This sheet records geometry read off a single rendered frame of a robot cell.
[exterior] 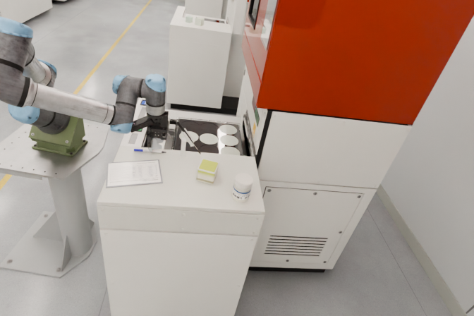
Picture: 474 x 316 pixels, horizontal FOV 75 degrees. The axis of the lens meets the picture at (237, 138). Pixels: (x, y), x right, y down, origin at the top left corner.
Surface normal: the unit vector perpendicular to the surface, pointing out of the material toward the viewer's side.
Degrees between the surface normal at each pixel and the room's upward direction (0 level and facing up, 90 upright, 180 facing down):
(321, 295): 0
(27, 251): 0
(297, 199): 90
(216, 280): 90
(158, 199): 0
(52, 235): 90
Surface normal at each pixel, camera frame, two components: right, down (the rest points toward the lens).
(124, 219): 0.07, 0.57
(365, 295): 0.16, -0.82
